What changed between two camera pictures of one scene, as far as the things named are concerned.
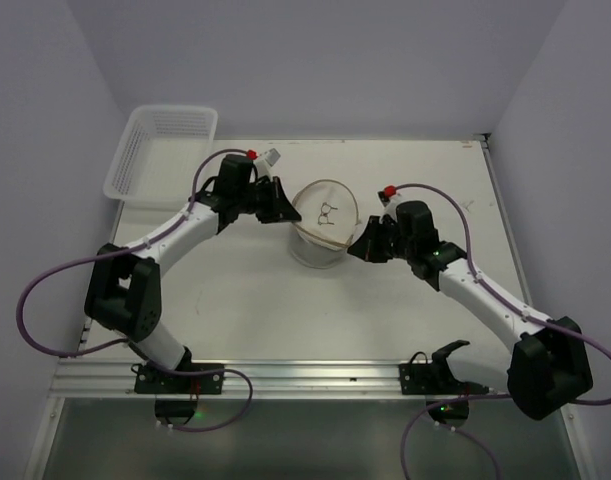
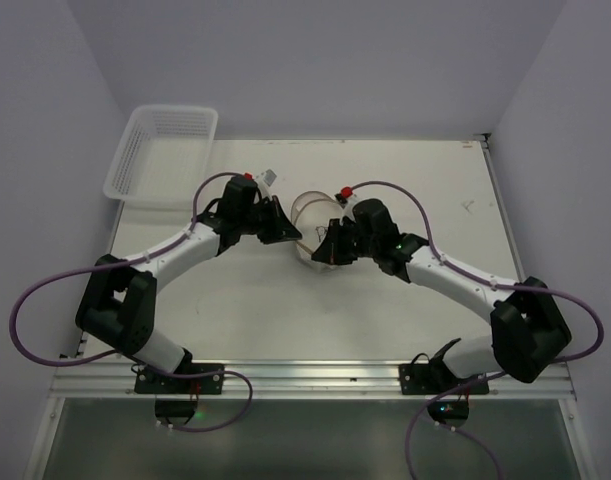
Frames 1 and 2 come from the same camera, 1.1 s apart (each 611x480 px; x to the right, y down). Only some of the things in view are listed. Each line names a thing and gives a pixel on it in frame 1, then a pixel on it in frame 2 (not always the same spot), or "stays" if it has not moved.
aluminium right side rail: [506, 220] stays
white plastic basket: [159, 154] stays
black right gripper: [378, 238] to [340, 240]
